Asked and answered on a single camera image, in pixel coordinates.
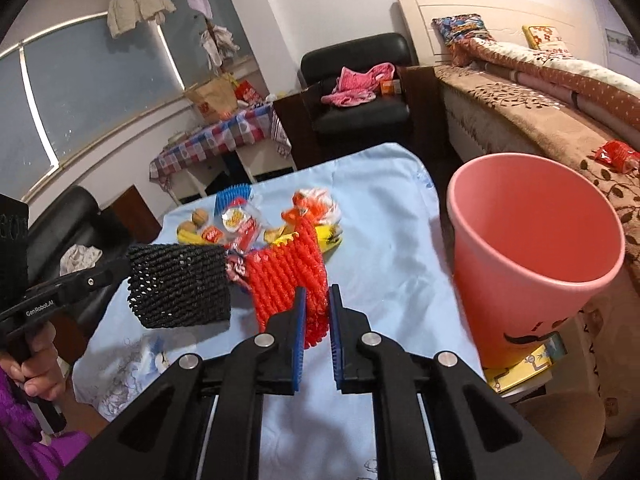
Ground orange box on armchair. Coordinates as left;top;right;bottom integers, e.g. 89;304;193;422
380;79;402;96

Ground black leather armchair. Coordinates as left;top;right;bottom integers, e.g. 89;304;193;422
300;32;412;160

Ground black sofa at left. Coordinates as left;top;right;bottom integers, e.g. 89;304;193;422
27;184;132;340

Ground light blue table cloth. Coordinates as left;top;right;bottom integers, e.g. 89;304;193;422
72;143;480;479

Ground yellow book under bucket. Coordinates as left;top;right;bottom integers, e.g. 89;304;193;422
484;333;566;398

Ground checkered tablecloth desk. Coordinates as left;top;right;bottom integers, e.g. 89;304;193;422
149;103;292;192

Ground left hand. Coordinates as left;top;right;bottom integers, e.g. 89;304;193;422
1;322;65;401

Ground brown paper shopping bag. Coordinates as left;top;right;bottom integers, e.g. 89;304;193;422
184;77;239;125

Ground red gift bag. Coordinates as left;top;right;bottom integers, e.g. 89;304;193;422
234;80;264;106

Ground yellow foam fruit net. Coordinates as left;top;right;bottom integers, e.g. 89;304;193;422
263;223;344;255

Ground yellow patterned pillow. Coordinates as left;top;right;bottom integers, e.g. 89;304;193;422
522;25;570;55

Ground brown walnut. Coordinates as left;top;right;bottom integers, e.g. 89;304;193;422
177;221;198;234
191;208;209;228

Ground bed with brown blanket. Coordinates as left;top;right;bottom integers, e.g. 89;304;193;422
425;44;639;438

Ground red foam fruit net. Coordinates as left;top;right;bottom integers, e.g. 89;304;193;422
245;219;329;349

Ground pink clothes on armchair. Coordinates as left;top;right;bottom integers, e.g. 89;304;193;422
321;62;396;107

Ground purple sleeve forearm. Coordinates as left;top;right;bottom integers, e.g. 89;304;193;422
0;370;91;479

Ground hanging white clothes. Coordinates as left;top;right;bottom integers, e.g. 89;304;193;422
106;0;177;39

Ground orange white plastic bag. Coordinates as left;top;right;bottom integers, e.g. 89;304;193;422
281;188;342;226

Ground rolled floral quilt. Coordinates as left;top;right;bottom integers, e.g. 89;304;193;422
451;37;639;130

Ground dark wooden side cabinet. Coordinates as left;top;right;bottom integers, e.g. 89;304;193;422
273;88;322;169

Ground colourful cartoon pillow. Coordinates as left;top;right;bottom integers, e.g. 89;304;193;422
432;13;494;47

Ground hanging white rags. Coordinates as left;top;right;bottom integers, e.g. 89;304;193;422
200;18;241;74

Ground red snack packet on bed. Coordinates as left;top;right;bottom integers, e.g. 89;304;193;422
593;141;640;174

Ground black foam fruit net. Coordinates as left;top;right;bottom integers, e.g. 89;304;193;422
127;244;231;330

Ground pink plastic trash bucket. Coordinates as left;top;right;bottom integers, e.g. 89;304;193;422
447;153;625;368

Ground white headboard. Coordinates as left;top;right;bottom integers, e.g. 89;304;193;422
397;0;608;66

